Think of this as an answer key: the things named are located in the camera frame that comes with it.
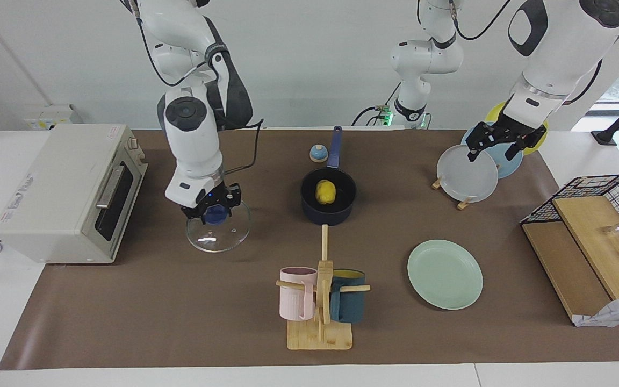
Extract glass lid with blue knob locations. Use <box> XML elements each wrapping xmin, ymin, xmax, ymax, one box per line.
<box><xmin>186</xmin><ymin>200</ymin><xmax>251</xmax><ymax>253</ymax></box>

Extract light blue plate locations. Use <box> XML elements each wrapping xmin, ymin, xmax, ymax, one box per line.
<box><xmin>461</xmin><ymin>123</ymin><xmax>524</xmax><ymax>179</ymax></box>

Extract yellow plate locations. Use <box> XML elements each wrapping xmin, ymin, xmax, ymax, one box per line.
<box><xmin>485</xmin><ymin>101</ymin><xmax>548</xmax><ymax>156</ymax></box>

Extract grey plate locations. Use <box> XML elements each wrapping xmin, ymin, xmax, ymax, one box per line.
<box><xmin>437</xmin><ymin>144</ymin><xmax>499</xmax><ymax>203</ymax></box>

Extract wooden plate rack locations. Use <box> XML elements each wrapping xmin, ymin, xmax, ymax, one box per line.
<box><xmin>431</xmin><ymin>177</ymin><xmax>474</xmax><ymax>211</ymax></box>

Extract mint green plate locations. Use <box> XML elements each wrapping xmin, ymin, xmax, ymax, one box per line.
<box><xmin>407</xmin><ymin>240</ymin><xmax>484</xmax><ymax>310</ymax></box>

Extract brown table mat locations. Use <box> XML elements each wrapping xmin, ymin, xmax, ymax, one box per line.
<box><xmin>0</xmin><ymin>129</ymin><xmax>619</xmax><ymax>370</ymax></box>

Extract pink mug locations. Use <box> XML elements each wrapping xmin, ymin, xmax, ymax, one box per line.
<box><xmin>279</xmin><ymin>267</ymin><xmax>318</xmax><ymax>321</ymax></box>

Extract light wooden board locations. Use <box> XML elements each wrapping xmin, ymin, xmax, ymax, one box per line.
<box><xmin>551</xmin><ymin>196</ymin><xmax>619</xmax><ymax>302</ymax></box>

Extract brown wooden board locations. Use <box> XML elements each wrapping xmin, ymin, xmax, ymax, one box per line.
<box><xmin>522</xmin><ymin>220</ymin><xmax>611</xmax><ymax>323</ymax></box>

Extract white toaster oven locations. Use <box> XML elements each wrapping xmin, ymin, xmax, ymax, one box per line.
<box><xmin>0</xmin><ymin>124</ymin><xmax>149</xmax><ymax>264</ymax></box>

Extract dark teal mug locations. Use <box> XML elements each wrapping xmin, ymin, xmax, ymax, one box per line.
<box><xmin>330</xmin><ymin>269</ymin><xmax>366</xmax><ymax>324</ymax></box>

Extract wooden mug tree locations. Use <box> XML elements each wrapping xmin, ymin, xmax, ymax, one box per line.
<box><xmin>276</xmin><ymin>225</ymin><xmax>371</xmax><ymax>351</ymax></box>

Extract white marbled paper sheet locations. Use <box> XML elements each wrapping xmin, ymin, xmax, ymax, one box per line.
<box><xmin>573</xmin><ymin>292</ymin><xmax>619</xmax><ymax>327</ymax></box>

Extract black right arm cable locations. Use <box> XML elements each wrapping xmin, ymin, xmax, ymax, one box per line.
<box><xmin>121</xmin><ymin>0</ymin><xmax>264</xmax><ymax>178</ymax></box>

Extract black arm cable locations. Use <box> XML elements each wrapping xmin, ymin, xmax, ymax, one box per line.
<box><xmin>121</xmin><ymin>0</ymin><xmax>264</xmax><ymax>178</ymax></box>
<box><xmin>449</xmin><ymin>0</ymin><xmax>606</xmax><ymax>105</ymax></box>

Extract black wire basket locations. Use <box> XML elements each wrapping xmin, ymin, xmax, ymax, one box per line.
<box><xmin>521</xmin><ymin>174</ymin><xmax>619</xmax><ymax>245</ymax></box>

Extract dark pot with purple handle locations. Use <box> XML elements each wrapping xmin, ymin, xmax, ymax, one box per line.
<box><xmin>300</xmin><ymin>126</ymin><xmax>357</xmax><ymax>225</ymax></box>

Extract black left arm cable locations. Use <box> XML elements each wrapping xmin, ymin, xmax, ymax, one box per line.
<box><xmin>449</xmin><ymin>0</ymin><xmax>606</xmax><ymax>105</ymax></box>

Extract black base cables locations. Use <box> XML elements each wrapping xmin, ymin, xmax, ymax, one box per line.
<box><xmin>351</xmin><ymin>81</ymin><xmax>402</xmax><ymax>127</ymax></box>

